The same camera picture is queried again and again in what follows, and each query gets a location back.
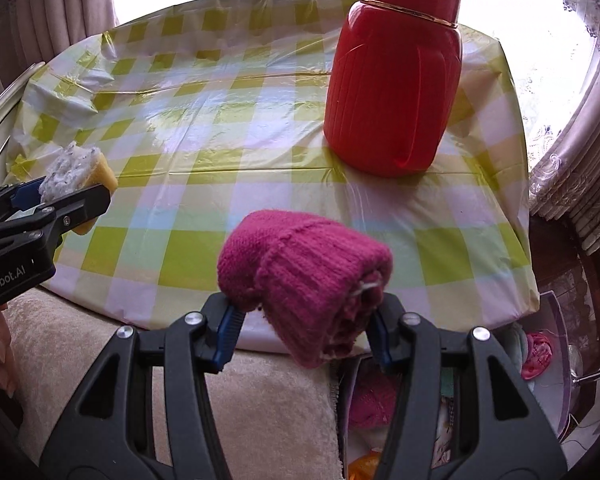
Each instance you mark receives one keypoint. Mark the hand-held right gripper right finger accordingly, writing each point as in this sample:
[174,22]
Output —
[380,340]

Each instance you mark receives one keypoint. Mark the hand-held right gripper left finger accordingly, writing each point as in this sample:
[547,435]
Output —
[227,340]

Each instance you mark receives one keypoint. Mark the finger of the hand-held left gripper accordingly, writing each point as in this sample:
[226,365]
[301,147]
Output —
[25,195]
[80,207]

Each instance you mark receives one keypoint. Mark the yellow sponge with white scrubber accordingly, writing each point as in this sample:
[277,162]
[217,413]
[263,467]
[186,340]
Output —
[105,175]

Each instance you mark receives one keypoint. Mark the magenta knitted sock roll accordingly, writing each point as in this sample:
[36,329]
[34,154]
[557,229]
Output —
[305,270]
[372,400]

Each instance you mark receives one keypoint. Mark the orange mesh bag with sponge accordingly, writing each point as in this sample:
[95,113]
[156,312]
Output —
[365,467]

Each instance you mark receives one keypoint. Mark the purple cardboard box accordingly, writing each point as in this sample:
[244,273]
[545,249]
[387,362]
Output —
[560,360]

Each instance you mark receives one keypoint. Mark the beige velvet stool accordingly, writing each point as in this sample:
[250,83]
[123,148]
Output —
[270,410]

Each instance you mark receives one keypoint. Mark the green checkered plastic tablecloth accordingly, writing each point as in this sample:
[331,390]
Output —
[205,135]

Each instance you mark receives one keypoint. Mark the bright pink cloth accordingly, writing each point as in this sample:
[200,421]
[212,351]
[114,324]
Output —
[537,355]

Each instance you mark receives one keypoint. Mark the beige curtain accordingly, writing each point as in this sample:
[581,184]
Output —
[45,10]

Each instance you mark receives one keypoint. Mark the red plastic thermos jug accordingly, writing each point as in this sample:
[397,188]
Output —
[390,85]

